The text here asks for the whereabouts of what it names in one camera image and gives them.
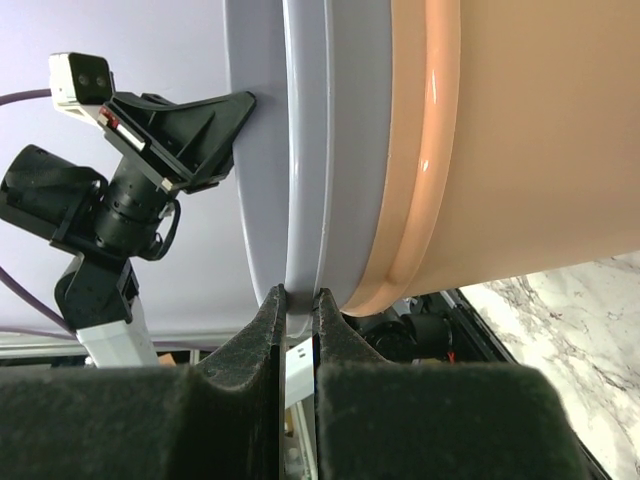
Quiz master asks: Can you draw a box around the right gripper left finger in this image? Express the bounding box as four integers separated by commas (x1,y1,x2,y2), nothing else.
1,286,286,479

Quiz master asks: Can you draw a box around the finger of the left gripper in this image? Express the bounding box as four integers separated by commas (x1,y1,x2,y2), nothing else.
99,91,257,194

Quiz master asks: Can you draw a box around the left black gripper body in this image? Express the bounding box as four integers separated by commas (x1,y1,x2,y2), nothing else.
94,159,181,261

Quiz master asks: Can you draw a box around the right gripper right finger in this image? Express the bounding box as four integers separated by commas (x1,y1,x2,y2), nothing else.
313,289,589,479

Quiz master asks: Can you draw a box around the grey round bucket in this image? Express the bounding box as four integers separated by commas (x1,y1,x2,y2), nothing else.
222,0,431,337

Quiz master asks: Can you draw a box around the orange capybara bucket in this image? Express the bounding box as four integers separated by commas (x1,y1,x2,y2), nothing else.
343,1,639,316

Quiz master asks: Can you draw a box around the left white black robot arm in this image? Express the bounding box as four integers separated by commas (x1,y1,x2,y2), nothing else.
1,91,257,368

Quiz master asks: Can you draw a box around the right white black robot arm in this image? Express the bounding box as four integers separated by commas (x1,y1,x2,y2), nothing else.
1,287,589,479

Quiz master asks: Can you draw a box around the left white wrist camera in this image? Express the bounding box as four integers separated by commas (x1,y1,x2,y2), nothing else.
48,52,115,126

